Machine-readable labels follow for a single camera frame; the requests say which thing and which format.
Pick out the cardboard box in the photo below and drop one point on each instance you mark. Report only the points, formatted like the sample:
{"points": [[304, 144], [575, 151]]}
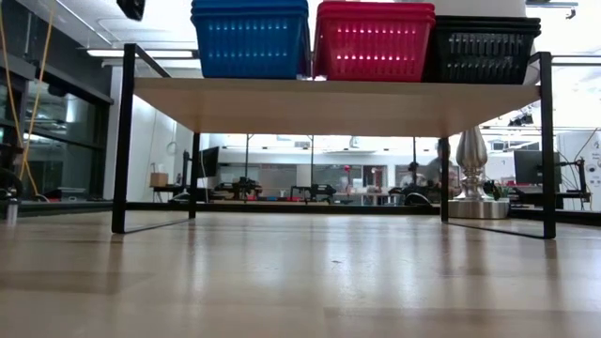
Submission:
{"points": [[158, 179]]}

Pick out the black computer monitor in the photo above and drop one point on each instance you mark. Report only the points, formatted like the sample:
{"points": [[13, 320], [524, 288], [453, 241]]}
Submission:
{"points": [[535, 166], [209, 162]]}

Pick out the ceiling light fixture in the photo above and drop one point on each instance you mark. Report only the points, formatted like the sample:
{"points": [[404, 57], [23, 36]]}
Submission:
{"points": [[141, 53]]}

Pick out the black plastic basket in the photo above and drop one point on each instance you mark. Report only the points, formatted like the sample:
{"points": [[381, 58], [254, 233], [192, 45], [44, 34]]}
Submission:
{"points": [[488, 19], [488, 25], [483, 61]]}

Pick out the blue plastic basket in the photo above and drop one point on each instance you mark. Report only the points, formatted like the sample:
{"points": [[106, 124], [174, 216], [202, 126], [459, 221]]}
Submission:
{"points": [[249, 2], [253, 56], [249, 8]]}

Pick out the silver lamp with white shade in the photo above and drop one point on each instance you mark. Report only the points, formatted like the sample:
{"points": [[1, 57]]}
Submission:
{"points": [[472, 159]]}

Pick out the black metal table frame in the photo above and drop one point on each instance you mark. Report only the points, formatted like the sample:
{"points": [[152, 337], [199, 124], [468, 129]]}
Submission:
{"points": [[282, 207]]}

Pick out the background black robot arm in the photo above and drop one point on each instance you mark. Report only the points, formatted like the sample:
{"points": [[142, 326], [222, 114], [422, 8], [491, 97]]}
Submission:
{"points": [[314, 190], [239, 188]]}

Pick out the person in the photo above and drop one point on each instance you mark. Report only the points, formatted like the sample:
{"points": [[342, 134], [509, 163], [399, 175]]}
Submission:
{"points": [[436, 171]]}

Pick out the red plastic basket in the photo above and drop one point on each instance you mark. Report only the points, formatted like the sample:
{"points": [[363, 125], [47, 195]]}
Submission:
{"points": [[375, 4], [375, 11], [371, 51]]}

